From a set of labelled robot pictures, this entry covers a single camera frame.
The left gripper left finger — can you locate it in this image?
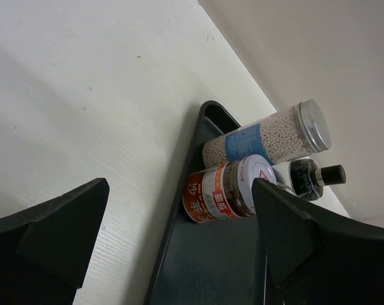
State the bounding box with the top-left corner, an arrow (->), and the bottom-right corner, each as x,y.
0,178 -> 110,304

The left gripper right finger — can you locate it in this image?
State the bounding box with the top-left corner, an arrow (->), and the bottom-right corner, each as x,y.
251,178 -> 384,304

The small black cap spice bottle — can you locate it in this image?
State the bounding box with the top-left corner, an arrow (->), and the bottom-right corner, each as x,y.
272,158 -> 347,201

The white lid red label jar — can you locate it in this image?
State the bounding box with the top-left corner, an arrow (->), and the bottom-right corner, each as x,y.
182,154 -> 277,223

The blue label silver lid jar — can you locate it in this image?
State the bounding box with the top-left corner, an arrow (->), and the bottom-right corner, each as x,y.
202,100 -> 331,168

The black plastic tray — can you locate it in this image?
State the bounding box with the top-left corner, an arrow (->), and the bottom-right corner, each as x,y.
143,100 -> 276,304

